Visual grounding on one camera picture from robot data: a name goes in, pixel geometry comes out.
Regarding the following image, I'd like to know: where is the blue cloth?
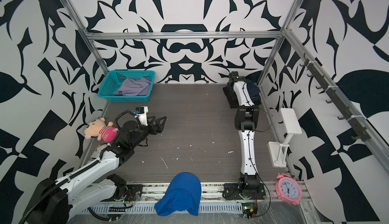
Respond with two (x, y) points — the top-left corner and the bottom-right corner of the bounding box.
(155, 172), (202, 216)

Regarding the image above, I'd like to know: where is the white shelf stand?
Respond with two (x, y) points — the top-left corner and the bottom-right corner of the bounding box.
(267, 107), (303, 168)

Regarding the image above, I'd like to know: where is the black skirt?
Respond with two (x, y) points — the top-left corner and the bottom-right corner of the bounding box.
(223, 85), (239, 108)

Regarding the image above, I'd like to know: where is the teal plastic basket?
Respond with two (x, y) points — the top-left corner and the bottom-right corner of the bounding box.
(98, 70), (156, 103)

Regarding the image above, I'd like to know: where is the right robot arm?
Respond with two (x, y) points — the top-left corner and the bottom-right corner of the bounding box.
(228, 72), (263, 198)

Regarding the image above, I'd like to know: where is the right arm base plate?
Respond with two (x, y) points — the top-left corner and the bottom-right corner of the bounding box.
(222, 183), (266, 200)

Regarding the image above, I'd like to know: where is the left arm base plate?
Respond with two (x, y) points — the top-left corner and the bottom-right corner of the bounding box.
(105, 184), (143, 202)

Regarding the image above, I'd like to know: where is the black corrugated cable conduit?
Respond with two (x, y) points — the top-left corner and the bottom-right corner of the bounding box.
(18, 109), (137, 224)

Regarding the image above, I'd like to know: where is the small green circuit board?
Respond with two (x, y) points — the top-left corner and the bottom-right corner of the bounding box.
(242, 203), (258, 219)

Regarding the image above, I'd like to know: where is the dark blue denim skirt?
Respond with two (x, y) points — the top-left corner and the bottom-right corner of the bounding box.
(228, 80), (261, 105)

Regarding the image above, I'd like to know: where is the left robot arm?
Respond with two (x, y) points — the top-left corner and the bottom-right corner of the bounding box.
(20, 113), (167, 224)

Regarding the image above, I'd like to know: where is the pink plush toy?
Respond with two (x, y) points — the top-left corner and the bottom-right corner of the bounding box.
(84, 118), (119, 143)

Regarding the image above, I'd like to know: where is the pink alarm clock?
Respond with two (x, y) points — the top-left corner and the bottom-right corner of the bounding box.
(275, 174), (302, 206)

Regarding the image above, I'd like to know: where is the grey wall hook rack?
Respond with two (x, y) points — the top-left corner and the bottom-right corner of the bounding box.
(300, 53), (371, 142)

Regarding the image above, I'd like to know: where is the lavender grey skirt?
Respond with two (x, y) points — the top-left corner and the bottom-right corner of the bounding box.
(115, 78), (152, 96)

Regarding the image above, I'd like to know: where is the aluminium frame crossbar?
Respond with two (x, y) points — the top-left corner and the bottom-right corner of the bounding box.
(86, 31), (281, 40)

